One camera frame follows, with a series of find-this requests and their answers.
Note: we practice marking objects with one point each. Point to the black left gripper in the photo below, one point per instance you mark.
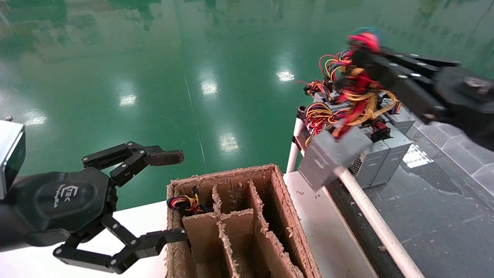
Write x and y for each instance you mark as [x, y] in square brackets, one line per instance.
[58, 200]

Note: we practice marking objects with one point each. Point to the brown cardboard divider insert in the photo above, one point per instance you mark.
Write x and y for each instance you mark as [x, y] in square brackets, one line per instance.
[241, 227]

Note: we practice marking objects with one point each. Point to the brown cardboard box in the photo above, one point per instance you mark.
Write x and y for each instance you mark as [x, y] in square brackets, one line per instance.
[285, 208]

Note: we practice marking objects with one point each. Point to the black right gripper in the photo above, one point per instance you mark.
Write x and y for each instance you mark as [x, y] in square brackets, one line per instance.
[471, 96]

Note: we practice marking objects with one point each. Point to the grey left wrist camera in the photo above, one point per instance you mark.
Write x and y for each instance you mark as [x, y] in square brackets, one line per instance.
[9, 154]

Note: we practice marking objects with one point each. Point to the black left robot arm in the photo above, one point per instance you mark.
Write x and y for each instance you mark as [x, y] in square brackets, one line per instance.
[7, 231]

